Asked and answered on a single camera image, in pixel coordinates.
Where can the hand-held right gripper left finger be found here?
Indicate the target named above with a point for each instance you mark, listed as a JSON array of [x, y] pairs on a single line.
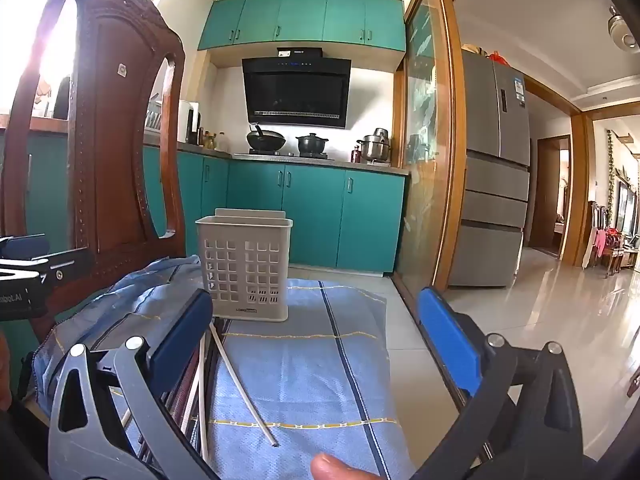
[[182, 332]]

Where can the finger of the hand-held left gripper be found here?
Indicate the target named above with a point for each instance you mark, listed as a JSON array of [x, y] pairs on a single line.
[[25, 246], [65, 262]]

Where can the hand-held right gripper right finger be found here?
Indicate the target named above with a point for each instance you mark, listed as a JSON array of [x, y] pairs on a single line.
[[445, 340]]

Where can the brown chopstick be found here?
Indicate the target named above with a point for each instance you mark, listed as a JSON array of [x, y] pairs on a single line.
[[186, 390]]

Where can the white chopstick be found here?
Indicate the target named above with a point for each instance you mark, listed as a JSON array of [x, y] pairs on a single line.
[[245, 390], [203, 410]]

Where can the white plastic utensil basket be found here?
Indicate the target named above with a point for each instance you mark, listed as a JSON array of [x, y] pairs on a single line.
[[240, 240]]

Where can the teal base cabinets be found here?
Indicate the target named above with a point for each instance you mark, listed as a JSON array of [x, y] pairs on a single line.
[[45, 195], [320, 215]]

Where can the carved wooden chair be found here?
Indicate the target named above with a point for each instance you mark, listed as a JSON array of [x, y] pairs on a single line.
[[110, 160]]

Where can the blue striped cloth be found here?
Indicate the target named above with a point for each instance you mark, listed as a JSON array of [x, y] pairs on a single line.
[[300, 370]]

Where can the grey refrigerator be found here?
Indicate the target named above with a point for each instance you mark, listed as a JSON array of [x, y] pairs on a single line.
[[495, 185]]

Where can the dish rack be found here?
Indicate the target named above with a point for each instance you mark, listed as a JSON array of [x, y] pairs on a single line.
[[153, 117]]

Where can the wooden doorway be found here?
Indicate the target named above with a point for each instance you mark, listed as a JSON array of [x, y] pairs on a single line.
[[550, 200]]

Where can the glass sliding door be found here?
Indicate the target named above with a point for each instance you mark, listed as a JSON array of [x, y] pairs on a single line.
[[425, 160]]

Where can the grey kitchen countertop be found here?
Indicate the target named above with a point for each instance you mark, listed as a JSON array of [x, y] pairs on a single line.
[[380, 166]]

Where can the wooden dining chairs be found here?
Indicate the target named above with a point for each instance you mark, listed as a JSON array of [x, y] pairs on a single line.
[[610, 240]]

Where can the gas stove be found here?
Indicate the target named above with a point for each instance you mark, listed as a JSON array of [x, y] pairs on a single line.
[[285, 155]]

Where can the red bottle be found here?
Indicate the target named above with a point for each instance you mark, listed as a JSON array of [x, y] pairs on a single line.
[[356, 155]]

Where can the black wok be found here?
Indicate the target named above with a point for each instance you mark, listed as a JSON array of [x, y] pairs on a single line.
[[265, 140]]

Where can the black cooking pot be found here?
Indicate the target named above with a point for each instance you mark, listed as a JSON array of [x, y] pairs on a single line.
[[312, 145]]

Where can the green leaf garland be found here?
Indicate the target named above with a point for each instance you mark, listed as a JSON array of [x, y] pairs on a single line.
[[610, 175]]

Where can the black range hood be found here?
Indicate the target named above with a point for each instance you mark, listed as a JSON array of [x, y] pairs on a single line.
[[295, 90]]

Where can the red bag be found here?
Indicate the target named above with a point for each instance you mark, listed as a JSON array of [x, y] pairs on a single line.
[[500, 58]]

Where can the ceiling lamp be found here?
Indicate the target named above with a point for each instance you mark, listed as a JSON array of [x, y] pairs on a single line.
[[621, 27]]

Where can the teal wall cabinets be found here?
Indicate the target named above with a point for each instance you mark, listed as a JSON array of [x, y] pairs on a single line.
[[300, 17]]

